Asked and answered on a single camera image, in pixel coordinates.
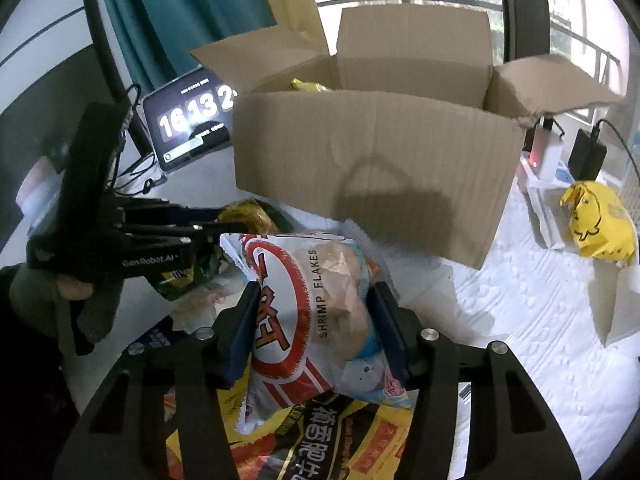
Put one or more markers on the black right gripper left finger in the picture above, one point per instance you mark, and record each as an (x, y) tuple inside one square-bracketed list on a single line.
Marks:
[(122, 435)]

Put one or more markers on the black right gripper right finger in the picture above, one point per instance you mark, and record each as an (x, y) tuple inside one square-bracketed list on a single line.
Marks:
[(513, 433)]

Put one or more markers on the shrimp flakes snack bag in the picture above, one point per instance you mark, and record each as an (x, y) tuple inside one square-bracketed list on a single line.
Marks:
[(313, 332)]

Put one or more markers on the yellow black chips bag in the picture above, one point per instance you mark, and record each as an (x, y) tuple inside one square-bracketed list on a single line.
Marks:
[(328, 437)]

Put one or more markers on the gloved left hand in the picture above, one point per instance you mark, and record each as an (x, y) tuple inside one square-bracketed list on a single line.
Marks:
[(74, 314)]

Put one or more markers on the tablet showing clock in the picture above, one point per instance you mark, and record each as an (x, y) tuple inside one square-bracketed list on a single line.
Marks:
[(189, 117)]

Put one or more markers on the yellow duck snack pack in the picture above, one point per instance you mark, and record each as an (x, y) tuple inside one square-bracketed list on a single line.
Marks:
[(599, 223)]

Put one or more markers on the teal curtain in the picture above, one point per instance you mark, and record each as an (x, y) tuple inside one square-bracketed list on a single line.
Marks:
[(156, 37)]

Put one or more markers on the yellow snack bag in box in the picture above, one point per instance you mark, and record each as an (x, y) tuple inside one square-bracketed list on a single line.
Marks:
[(308, 86)]

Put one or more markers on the white power bank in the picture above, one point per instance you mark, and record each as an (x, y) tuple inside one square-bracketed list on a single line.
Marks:
[(546, 153)]

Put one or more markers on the black power bank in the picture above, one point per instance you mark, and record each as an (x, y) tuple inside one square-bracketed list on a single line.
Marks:
[(587, 156)]

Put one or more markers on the brown cardboard box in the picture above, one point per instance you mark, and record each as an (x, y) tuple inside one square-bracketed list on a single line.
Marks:
[(420, 135)]

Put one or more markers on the black window frame post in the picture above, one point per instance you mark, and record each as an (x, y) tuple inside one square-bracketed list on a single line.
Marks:
[(526, 28)]

